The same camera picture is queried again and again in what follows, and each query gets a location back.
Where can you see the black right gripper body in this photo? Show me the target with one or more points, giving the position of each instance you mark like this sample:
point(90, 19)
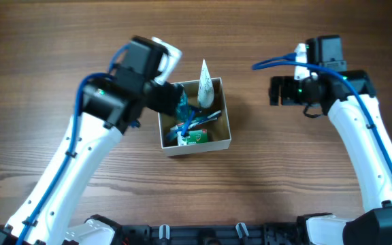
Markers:
point(275, 90)

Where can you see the white lotion tube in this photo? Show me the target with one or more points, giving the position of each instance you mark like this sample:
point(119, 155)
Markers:
point(205, 94)

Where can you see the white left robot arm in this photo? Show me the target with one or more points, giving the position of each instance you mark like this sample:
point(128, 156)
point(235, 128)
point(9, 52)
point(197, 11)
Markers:
point(106, 105)

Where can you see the white cardboard box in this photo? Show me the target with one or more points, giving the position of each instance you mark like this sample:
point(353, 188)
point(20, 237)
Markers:
point(219, 133)

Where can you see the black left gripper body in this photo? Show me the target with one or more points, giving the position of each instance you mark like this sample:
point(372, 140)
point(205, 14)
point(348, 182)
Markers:
point(174, 97)

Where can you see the green soap packet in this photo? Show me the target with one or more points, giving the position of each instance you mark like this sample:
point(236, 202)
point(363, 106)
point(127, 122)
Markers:
point(193, 137)

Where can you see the blue liquid bottle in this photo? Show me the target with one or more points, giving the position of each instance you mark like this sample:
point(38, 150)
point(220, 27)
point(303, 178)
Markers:
point(182, 109)

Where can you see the small blue item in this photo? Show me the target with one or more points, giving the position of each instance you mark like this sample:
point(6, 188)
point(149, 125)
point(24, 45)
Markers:
point(173, 134)

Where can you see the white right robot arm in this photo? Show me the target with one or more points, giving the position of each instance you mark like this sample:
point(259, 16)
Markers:
point(349, 99)

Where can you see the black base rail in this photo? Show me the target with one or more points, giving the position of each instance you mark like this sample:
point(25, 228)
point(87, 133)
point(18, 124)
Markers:
point(240, 233)

